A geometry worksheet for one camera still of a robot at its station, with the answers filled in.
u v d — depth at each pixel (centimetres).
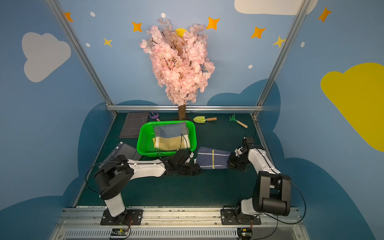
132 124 114
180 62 71
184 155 70
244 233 73
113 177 47
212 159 95
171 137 102
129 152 98
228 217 74
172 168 70
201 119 119
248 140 75
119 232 72
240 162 74
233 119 119
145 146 101
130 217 73
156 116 119
